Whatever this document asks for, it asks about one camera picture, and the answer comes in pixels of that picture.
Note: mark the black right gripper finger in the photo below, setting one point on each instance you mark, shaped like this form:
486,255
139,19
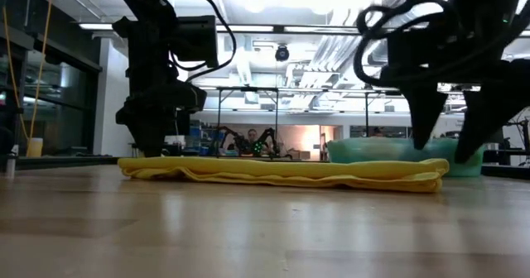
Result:
422,116
484,121

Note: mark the yellow microfiber towel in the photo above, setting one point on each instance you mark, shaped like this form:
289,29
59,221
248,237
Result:
281,172

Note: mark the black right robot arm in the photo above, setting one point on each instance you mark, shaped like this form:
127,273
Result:
488,1

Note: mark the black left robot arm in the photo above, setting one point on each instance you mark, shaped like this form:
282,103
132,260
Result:
145,21

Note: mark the black background robot arm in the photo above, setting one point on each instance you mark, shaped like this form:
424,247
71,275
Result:
267,139
225,139

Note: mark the black computer monitor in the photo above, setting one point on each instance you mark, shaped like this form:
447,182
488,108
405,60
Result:
184,125

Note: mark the blue storage shelf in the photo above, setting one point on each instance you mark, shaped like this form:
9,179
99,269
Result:
198,141

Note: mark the person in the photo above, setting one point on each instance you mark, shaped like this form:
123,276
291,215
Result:
251,139
377,132

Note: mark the translucent teal plastic bin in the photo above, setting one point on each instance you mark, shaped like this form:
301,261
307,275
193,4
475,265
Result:
372,150

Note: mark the short ceiling light strip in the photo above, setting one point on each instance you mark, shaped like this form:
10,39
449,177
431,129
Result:
96,26

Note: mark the yellow cup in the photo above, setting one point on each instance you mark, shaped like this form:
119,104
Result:
35,147

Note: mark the black ceiling spotlight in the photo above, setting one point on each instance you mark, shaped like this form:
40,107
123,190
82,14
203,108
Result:
282,53

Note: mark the long ceiling light fixture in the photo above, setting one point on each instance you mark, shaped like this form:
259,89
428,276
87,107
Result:
290,29

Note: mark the black metal table frame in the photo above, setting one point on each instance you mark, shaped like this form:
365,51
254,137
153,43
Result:
62,161

